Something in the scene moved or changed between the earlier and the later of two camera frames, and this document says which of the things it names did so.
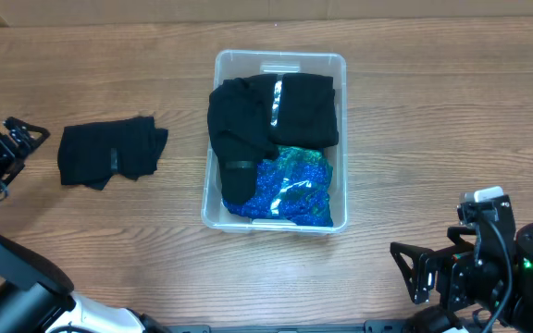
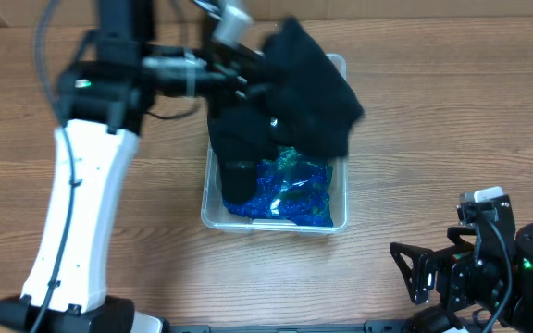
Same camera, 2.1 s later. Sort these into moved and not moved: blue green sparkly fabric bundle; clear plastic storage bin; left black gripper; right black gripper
Moved: left black gripper
Not moved: right black gripper; blue green sparkly fabric bundle; clear plastic storage bin
